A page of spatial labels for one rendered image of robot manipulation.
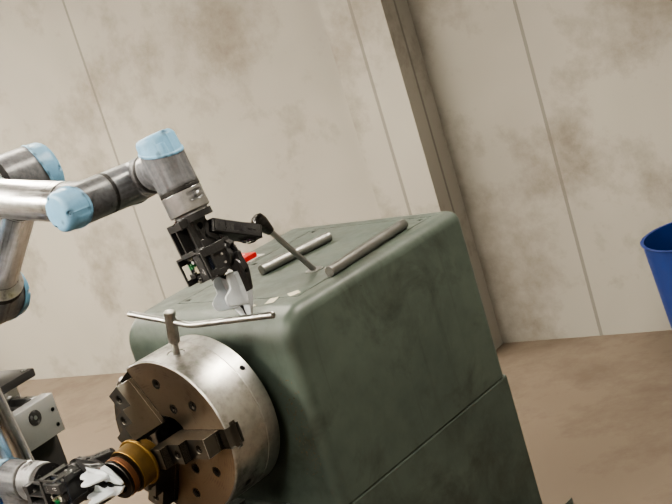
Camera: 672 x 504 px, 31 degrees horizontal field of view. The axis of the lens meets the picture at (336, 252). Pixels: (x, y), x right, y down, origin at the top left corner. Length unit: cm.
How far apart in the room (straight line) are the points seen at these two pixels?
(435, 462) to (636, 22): 275
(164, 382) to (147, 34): 404
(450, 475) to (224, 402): 59
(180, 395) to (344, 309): 35
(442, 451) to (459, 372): 17
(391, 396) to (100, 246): 451
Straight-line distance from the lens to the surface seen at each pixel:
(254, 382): 226
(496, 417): 272
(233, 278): 216
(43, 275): 722
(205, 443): 220
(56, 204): 215
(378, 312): 241
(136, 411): 230
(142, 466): 223
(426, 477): 252
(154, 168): 215
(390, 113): 523
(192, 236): 214
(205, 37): 595
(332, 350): 230
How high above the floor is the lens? 182
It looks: 13 degrees down
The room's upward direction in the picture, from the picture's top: 17 degrees counter-clockwise
